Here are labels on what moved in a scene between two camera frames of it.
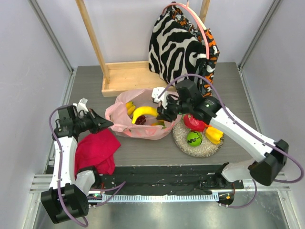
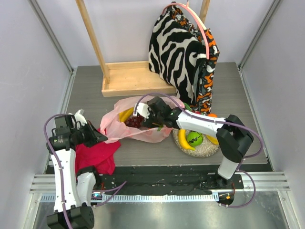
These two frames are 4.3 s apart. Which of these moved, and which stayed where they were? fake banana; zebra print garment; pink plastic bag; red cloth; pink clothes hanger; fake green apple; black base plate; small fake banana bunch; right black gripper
Moved: small fake banana bunch; fake banana; right black gripper; pink plastic bag
Stayed: black base plate; fake green apple; red cloth; zebra print garment; pink clothes hanger
